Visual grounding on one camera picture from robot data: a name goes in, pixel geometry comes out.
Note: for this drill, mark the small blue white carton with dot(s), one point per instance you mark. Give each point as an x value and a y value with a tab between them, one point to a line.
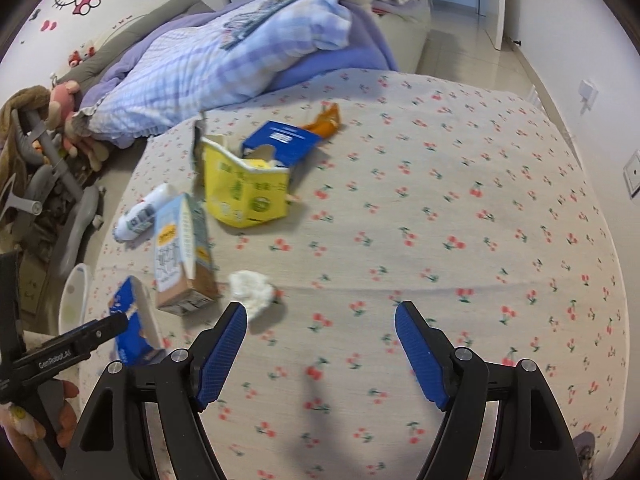
142	310

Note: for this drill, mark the white wall switch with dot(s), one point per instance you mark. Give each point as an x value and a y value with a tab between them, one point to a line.
632	172

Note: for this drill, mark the purple blanket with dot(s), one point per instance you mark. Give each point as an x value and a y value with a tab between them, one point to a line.
340	60

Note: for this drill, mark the brown plush toy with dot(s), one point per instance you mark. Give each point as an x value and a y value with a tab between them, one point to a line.
25	102

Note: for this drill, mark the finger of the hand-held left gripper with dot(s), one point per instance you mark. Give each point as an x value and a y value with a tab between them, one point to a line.
75	347

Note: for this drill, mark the white plastic bin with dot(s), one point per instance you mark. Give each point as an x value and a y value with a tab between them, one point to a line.
72	300

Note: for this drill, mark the grey bolster pillow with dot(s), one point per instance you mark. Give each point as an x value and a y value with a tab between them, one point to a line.
175	7

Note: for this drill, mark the white tissue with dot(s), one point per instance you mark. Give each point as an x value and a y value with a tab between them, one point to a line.
250	287

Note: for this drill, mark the grey stroller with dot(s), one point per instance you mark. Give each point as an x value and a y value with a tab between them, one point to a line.
50	175

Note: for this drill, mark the blue checkered blanket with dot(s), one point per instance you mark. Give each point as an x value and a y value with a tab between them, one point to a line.
200	70

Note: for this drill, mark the cherry print bed sheet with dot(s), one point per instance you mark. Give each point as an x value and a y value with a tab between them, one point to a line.
400	210

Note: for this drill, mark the white mattress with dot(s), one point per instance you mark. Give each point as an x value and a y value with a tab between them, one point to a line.
405	35

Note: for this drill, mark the white plastic bottle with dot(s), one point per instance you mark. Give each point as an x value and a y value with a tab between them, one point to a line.
145	212

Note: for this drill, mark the small red plush toy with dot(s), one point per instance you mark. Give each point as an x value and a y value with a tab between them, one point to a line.
82	57

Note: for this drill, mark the pink plush toy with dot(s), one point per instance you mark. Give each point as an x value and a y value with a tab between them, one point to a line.
65	102

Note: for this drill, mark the tall light blue milk carton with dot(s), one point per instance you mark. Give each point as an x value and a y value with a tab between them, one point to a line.
175	255

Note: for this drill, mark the orange snack wrapper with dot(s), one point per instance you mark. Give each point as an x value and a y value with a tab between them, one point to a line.
322	120

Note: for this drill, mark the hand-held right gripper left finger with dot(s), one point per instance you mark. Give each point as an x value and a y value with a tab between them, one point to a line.
220	355

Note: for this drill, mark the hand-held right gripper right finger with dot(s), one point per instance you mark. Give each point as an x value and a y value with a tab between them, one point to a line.
422	355

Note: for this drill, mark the white wall outlet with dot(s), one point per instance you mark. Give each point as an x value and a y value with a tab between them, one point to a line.
587	94

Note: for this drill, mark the flat blue cardboard box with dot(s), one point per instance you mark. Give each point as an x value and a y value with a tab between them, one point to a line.
285	140

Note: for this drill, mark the torn yellow cardboard box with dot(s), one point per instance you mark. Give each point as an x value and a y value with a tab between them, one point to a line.
240	190

